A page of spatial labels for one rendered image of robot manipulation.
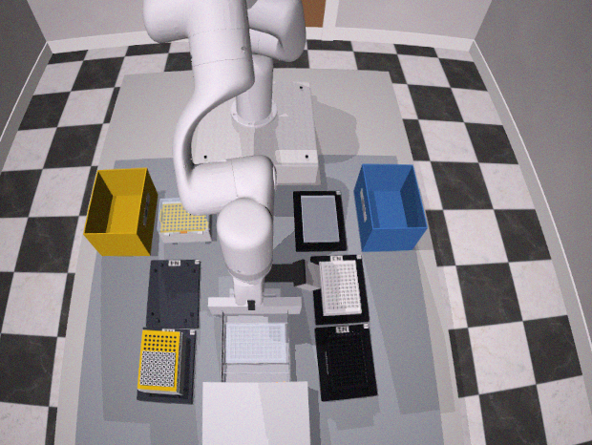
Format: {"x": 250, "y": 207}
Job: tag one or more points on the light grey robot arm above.
{"x": 222, "y": 58}

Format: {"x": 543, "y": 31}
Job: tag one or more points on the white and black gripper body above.
{"x": 248, "y": 290}

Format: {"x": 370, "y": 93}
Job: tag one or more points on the blue open-top bin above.
{"x": 389, "y": 208}

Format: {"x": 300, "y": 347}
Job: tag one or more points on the yellow open-top box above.
{"x": 114, "y": 208}

